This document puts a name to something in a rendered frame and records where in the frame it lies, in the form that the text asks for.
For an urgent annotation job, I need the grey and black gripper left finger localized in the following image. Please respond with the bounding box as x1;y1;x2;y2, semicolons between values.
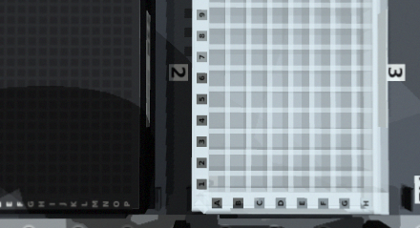
173;220;190;228

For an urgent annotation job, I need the dark grey well plate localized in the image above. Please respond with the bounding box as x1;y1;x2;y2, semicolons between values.
0;0;156;215

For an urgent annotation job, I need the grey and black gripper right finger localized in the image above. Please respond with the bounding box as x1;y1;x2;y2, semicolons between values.
363;220;390;228

